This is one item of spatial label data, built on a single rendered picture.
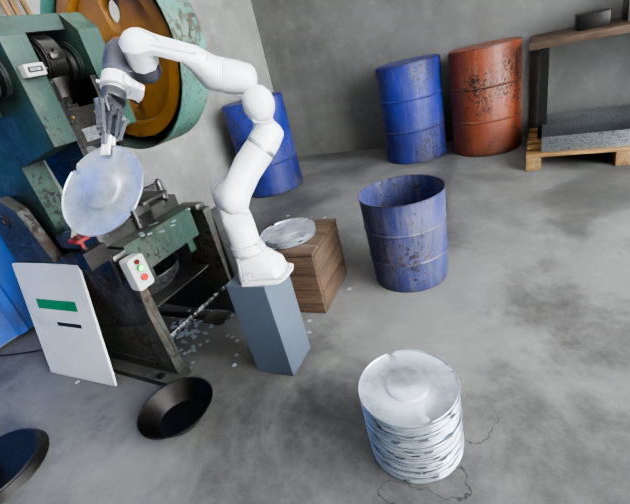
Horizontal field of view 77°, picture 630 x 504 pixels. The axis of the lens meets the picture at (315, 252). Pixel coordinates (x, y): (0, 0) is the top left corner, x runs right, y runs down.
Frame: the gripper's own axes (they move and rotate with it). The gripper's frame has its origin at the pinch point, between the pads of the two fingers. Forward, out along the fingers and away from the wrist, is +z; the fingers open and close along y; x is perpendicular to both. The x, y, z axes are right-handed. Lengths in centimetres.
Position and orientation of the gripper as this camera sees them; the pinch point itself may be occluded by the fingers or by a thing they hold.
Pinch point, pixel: (108, 146)
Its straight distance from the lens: 142.0
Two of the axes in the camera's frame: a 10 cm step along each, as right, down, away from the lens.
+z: 0.5, 9.6, -2.9
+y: -2.7, -2.6, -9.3
